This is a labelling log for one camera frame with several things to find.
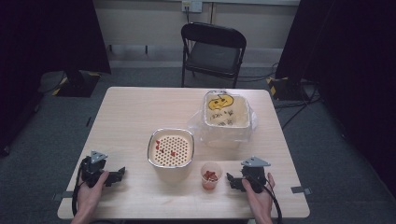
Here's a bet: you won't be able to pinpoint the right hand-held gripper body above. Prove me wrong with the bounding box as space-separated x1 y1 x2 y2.
240 156 272 194

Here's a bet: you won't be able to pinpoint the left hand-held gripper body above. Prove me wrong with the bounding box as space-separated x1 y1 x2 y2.
79 150 110 189

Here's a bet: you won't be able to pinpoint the person's right hand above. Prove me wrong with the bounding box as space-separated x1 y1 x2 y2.
242 173 276 217

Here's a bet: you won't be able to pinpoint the person's left hand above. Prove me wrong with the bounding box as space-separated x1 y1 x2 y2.
76 171 110 213

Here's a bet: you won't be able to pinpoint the clear plastic cup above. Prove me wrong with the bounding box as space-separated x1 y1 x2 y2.
200 161 223 192

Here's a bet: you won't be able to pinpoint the pile of red pieces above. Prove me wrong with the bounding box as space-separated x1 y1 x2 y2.
203 170 219 182

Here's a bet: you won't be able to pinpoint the grey tape strip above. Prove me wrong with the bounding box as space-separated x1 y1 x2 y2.
290 185 313 196
51 190 75 202

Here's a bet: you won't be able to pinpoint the cream container under strainer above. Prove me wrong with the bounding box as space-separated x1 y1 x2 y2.
152 163 192 185

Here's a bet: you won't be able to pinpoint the perforated metal-rimmed strainer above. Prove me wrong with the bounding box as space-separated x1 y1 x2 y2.
147 127 195 169

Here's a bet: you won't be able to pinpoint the clear bin with yellow toy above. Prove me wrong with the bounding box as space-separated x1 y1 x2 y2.
186 90 260 149

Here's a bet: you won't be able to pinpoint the black stand base striped tape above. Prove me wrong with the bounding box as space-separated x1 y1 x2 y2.
51 70 102 98
266 76 310 102

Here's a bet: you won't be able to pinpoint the black folding chair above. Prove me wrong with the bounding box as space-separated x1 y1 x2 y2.
180 21 248 90

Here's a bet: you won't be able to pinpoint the black curtain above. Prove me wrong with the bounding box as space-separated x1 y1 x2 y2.
275 0 396 190
0 0 112 157

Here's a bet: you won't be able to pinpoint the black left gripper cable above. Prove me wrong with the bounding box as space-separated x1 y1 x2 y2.
71 159 92 217

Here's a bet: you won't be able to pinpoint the black floor cables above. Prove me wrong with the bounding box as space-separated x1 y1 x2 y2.
274 81 325 130

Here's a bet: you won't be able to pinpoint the white wall socket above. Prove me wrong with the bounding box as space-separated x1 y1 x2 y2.
181 0 204 14

